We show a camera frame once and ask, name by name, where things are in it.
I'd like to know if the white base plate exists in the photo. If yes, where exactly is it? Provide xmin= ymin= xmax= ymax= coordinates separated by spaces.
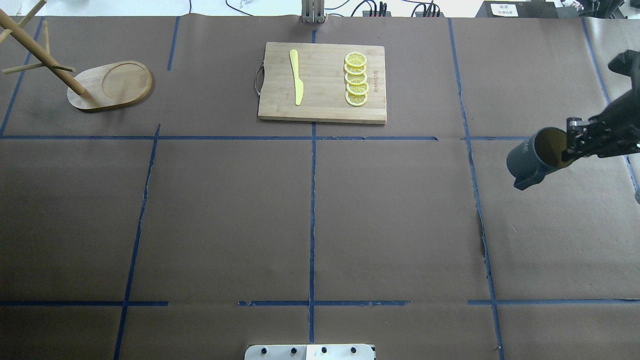
xmin=244 ymin=343 xmax=377 ymax=360

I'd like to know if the yellow plastic knife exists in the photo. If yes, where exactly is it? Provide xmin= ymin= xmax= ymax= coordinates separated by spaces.
xmin=289 ymin=48 xmax=304 ymax=106

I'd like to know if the wooden cup storage rack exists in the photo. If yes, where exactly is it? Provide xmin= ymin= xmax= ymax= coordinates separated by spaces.
xmin=0 ymin=0 xmax=154 ymax=113

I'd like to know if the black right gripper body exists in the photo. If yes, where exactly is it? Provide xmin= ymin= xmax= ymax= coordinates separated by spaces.
xmin=590 ymin=50 xmax=640 ymax=158

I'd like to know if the black power box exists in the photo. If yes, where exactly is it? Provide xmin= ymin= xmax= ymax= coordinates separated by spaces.
xmin=475 ymin=0 xmax=559 ymax=19

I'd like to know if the lemon slice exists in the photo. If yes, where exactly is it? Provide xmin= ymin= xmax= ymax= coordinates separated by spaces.
xmin=343 ymin=64 xmax=367 ymax=76
xmin=343 ymin=51 xmax=368 ymax=68
xmin=345 ymin=82 xmax=370 ymax=96
xmin=344 ymin=73 xmax=368 ymax=85
xmin=344 ymin=91 xmax=368 ymax=107

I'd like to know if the aluminium frame post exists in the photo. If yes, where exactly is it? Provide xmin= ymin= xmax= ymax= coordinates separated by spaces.
xmin=301 ymin=0 xmax=327 ymax=24

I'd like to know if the dark blue mug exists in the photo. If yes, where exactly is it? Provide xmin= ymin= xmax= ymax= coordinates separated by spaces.
xmin=506 ymin=127 xmax=574 ymax=191

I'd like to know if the wooden cutting board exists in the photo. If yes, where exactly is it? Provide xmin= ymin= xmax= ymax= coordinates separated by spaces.
xmin=257 ymin=42 xmax=387 ymax=125

